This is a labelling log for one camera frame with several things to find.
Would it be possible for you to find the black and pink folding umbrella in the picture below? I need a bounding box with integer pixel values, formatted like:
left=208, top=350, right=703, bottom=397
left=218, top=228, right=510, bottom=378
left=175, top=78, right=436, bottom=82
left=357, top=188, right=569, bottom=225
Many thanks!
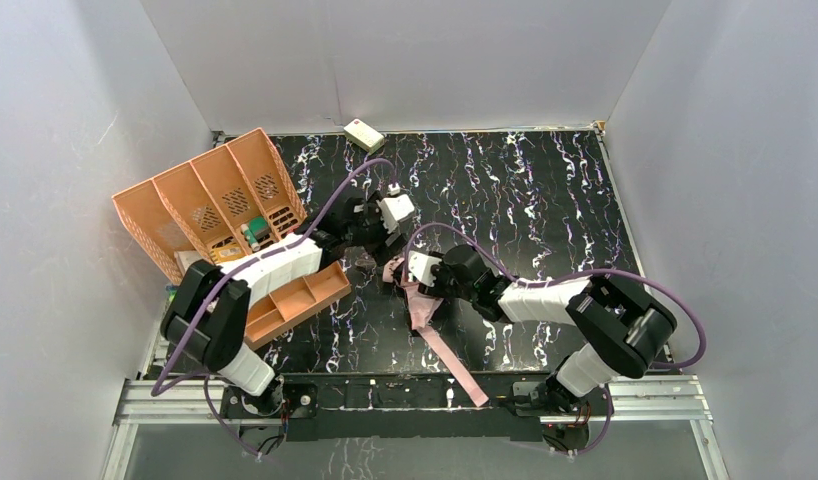
left=382, top=257, right=489, bottom=407

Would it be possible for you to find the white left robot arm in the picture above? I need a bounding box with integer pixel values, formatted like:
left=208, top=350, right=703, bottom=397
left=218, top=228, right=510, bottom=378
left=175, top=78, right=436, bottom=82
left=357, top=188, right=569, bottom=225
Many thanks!
left=160, top=192, right=415, bottom=398

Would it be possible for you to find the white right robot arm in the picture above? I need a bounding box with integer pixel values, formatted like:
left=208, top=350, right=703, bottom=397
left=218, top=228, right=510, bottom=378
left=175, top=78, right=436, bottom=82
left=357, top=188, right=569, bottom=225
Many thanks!
left=408, top=245, right=677, bottom=402

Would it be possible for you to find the white small box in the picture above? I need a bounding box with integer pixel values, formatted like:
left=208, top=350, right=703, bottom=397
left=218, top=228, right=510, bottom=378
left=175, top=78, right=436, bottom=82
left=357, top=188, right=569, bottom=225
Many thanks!
left=343, top=118, right=385, bottom=153

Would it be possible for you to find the orange plastic desk organizer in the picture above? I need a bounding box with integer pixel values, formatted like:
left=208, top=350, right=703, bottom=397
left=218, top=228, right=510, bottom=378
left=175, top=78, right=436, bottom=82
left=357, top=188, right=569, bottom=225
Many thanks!
left=112, top=128, right=350, bottom=349

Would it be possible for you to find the yellow notebook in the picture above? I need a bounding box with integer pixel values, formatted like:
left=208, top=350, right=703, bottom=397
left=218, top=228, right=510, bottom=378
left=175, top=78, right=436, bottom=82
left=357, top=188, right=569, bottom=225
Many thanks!
left=209, top=241, right=246, bottom=264

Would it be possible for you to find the white paper pad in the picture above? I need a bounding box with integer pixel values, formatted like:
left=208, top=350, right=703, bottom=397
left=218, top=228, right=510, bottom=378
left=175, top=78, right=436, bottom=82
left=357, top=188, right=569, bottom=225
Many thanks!
left=174, top=250, right=202, bottom=274

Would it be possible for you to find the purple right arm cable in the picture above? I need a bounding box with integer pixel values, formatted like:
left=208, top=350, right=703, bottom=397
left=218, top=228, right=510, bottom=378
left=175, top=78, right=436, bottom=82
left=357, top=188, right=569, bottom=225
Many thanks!
left=404, top=222, right=708, bottom=457

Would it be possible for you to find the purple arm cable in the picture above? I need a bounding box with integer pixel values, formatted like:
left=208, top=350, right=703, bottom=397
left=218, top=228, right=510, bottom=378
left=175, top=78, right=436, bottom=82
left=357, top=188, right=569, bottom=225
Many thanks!
left=404, top=222, right=708, bottom=457
left=150, top=157, right=400, bottom=458

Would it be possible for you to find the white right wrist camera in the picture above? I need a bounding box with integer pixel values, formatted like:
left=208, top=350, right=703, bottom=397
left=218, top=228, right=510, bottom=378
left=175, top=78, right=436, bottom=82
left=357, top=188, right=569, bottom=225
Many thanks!
left=408, top=251, right=442, bottom=287

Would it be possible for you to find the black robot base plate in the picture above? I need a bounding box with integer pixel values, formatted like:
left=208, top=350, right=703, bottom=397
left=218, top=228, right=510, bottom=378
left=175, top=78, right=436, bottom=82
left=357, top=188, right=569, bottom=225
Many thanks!
left=220, top=372, right=609, bottom=448

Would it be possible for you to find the aluminium frame rail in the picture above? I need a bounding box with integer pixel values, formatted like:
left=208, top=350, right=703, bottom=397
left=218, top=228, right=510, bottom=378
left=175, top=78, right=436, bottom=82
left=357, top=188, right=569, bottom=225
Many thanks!
left=100, top=291, right=732, bottom=480

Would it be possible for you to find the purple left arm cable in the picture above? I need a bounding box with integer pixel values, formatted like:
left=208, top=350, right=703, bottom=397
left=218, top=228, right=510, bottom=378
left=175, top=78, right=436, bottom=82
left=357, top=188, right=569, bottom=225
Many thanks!
left=150, top=157, right=400, bottom=458

